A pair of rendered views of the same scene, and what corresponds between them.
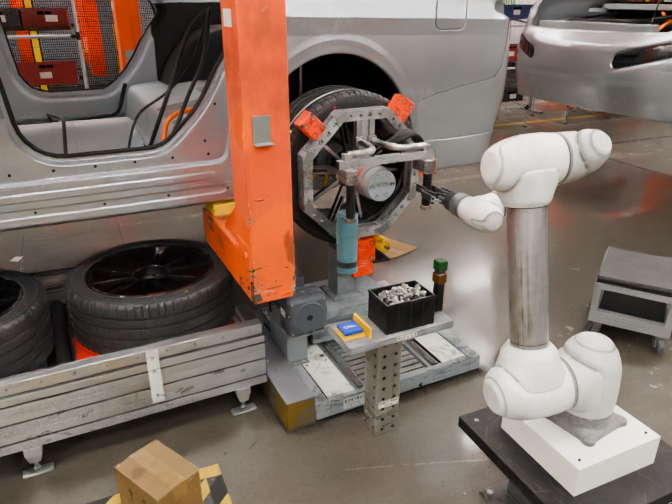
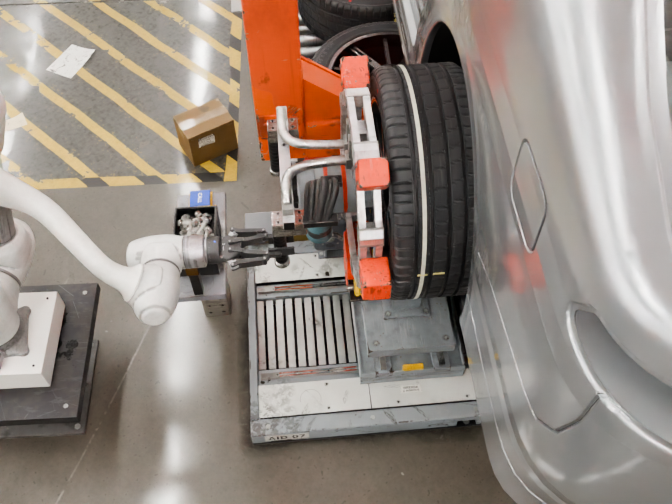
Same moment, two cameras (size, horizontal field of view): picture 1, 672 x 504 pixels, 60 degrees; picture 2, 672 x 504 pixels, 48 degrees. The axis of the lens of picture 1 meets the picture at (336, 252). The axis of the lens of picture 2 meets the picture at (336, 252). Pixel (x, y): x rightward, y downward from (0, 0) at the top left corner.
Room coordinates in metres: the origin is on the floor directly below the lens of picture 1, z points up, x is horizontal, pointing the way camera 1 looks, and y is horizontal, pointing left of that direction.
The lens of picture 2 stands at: (2.80, -1.42, 2.49)
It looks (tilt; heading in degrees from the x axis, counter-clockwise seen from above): 55 degrees down; 112
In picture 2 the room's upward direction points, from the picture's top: 1 degrees counter-clockwise
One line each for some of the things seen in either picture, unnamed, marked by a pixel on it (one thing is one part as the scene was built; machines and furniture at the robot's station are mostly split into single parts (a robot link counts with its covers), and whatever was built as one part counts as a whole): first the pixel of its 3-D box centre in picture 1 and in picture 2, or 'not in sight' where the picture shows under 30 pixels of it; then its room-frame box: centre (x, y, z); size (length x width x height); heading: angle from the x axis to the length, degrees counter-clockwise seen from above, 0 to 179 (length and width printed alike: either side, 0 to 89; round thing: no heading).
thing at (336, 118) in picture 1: (360, 174); (359, 186); (2.35, -0.10, 0.85); 0.54 x 0.07 x 0.54; 116
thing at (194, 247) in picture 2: (462, 205); (196, 251); (2.01, -0.46, 0.83); 0.09 x 0.06 x 0.09; 116
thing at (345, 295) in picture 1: (341, 273); (405, 283); (2.50, -0.03, 0.32); 0.40 x 0.30 x 0.28; 116
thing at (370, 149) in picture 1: (353, 139); (312, 119); (2.20, -0.07, 1.03); 0.19 x 0.18 x 0.11; 26
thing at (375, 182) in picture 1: (369, 179); (334, 188); (2.29, -0.13, 0.85); 0.21 x 0.14 x 0.14; 26
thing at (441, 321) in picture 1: (391, 326); (200, 244); (1.82, -0.20, 0.44); 0.43 x 0.17 x 0.03; 116
